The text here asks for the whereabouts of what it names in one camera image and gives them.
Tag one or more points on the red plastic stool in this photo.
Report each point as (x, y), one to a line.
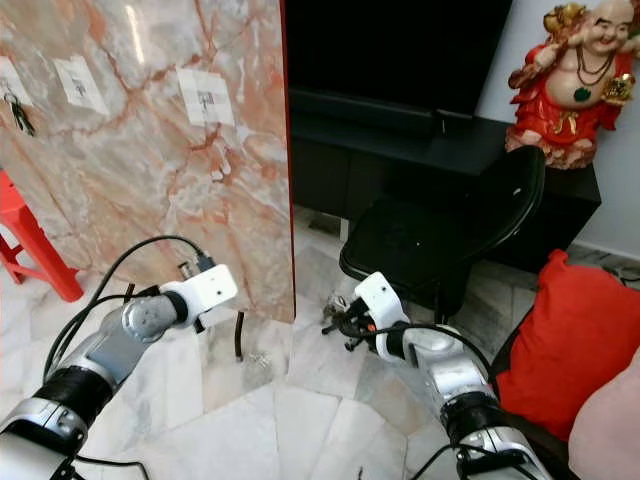
(25, 230)

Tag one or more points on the black plastic chair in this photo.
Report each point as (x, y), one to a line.
(410, 245)

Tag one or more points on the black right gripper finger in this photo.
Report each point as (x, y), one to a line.
(348, 332)
(342, 310)

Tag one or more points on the red cushion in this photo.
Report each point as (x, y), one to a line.
(570, 340)

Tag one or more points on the person pale bare knee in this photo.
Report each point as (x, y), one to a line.
(610, 420)

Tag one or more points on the black television screen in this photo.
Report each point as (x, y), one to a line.
(400, 50)

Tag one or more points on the black soundbar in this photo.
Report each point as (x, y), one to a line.
(370, 110)

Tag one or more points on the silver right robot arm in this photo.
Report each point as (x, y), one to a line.
(450, 380)

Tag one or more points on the marble pattern folding table top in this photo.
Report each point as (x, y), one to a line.
(140, 170)

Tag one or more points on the white adhesive hook sticker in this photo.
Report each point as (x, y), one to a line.
(80, 85)
(206, 97)
(12, 80)

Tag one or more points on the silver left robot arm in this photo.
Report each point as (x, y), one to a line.
(110, 355)

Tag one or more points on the dark key bunch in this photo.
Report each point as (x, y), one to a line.
(22, 115)

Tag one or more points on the black metal table leg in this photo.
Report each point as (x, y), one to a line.
(241, 340)

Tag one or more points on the black television cabinet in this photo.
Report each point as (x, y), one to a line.
(400, 160)

